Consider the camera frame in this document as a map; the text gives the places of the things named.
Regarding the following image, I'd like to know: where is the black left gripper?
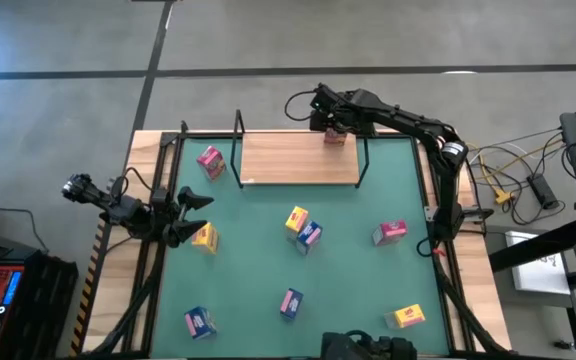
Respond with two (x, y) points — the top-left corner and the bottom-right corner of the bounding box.
(145, 186), (215, 249)

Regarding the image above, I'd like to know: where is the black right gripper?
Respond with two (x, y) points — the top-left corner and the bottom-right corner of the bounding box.
(310, 102), (365, 136)

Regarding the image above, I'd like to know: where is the purple Raisin Bran cereal box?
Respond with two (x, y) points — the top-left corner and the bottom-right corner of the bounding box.
(371, 219), (409, 247)
(323, 127), (348, 147)
(196, 145), (228, 182)

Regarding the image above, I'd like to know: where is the yellow Corn Pops cereal box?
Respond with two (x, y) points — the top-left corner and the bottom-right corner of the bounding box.
(284, 205), (310, 242)
(190, 221), (220, 256)
(384, 303), (427, 331)

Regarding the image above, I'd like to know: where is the blue Frosted Flakes cereal box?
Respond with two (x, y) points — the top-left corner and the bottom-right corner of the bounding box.
(279, 287), (305, 321)
(183, 305), (218, 341)
(295, 220), (324, 257)

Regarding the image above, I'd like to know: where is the green table mat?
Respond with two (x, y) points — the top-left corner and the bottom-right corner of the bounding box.
(150, 135), (452, 357)

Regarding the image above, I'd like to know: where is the yellow black hazard tape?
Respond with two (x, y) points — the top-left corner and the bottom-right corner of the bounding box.
(69, 218), (108, 357)

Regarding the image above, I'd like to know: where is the black plastic crate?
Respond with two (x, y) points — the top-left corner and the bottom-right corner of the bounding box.
(0, 248), (80, 360)

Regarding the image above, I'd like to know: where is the black power adapter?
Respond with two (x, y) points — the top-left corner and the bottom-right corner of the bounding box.
(526, 172), (561, 211)

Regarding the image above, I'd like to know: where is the black bulky object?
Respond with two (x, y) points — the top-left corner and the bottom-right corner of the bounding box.
(319, 329), (418, 360)

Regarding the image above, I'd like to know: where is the black metal bar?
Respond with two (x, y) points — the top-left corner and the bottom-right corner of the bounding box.
(487, 215), (576, 274)

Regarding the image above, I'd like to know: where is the white board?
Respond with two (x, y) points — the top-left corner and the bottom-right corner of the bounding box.
(504, 229), (573, 296)

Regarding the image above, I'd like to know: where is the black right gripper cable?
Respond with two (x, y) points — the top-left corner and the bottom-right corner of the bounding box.
(284, 89), (318, 123)

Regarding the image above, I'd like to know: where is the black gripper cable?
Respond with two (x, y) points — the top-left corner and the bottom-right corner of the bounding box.
(112, 166), (155, 201)
(284, 89), (318, 123)

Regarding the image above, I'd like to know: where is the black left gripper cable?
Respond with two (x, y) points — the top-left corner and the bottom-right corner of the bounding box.
(112, 166), (155, 201)

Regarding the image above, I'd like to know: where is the black aluminium table frame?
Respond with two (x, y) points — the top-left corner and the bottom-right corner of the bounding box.
(82, 119), (517, 360)

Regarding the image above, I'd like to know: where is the thin black cable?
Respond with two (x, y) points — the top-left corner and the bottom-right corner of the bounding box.
(0, 205), (51, 254)

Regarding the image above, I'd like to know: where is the yellow cable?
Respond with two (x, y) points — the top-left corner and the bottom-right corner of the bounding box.
(467, 139), (564, 206)

